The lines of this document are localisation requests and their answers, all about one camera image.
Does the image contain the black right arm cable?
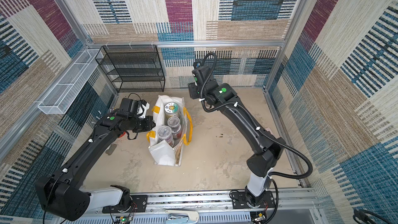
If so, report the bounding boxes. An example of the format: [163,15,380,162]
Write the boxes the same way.
[198,52,314,180]

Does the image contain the white wire mesh basket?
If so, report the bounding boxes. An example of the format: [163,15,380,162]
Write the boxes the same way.
[38,49,99,115]

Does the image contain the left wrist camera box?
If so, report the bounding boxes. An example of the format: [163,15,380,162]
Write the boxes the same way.
[117,98,150,119]

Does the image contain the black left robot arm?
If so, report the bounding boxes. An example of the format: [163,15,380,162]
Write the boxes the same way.
[35,111,155,221]

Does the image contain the green label seed jar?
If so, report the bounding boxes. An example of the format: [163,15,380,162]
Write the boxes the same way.
[164,102,180,120]

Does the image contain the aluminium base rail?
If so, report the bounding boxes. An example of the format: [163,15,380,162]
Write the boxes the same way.
[77,188,328,224]

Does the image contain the clear seed jar red contents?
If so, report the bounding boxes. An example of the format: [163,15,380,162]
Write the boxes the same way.
[167,116,182,140]

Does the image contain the white canvas tote bag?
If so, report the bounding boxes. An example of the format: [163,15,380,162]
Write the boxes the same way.
[147,95,193,166]

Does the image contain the white handle tool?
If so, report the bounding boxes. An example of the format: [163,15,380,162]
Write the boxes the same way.
[165,209,200,224]

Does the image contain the clear seed jar dark contents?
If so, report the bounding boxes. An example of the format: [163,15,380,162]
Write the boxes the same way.
[158,125,174,147]

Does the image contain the black wire mesh shelf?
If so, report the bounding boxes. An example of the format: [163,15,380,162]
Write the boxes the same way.
[95,45,165,93]

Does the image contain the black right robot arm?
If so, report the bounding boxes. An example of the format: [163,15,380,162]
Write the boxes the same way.
[203,84,286,207]

